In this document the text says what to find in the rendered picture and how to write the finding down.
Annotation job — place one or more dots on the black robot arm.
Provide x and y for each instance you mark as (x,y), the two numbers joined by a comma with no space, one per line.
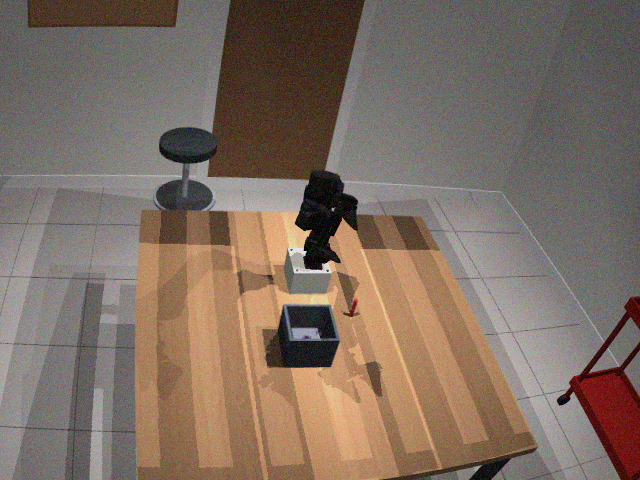
(320,190)

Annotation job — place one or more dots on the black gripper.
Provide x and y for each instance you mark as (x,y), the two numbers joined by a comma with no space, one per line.
(327,225)

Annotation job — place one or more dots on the dark red peg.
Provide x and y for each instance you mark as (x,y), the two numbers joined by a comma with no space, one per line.
(353,307)

